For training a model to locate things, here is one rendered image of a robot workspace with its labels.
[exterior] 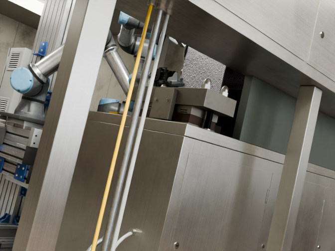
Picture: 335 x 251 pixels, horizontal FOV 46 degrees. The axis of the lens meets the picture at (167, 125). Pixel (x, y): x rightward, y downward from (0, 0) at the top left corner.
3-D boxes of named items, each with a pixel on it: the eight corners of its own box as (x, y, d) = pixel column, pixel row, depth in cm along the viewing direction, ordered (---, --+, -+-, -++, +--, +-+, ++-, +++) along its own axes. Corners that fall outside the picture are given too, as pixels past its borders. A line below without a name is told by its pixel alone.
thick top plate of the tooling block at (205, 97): (159, 109, 166) (162, 96, 167) (233, 117, 137) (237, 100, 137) (130, 100, 156) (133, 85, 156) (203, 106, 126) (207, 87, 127)
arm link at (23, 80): (28, 101, 197) (116, 38, 197) (15, 96, 182) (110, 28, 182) (15, 82, 198) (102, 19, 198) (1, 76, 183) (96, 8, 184)
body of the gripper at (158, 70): (167, 66, 169) (149, 67, 178) (162, 85, 168) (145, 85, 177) (179, 72, 174) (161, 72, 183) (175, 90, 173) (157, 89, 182)
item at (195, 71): (176, 101, 166) (185, 60, 168) (218, 104, 149) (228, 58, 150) (175, 101, 166) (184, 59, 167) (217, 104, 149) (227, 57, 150)
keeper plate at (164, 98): (153, 118, 143) (159, 89, 144) (171, 120, 136) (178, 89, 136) (147, 116, 141) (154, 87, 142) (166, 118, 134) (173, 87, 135)
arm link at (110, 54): (90, 38, 209) (134, 117, 204) (84, 31, 198) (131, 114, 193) (108, 28, 209) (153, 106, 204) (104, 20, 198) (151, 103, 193)
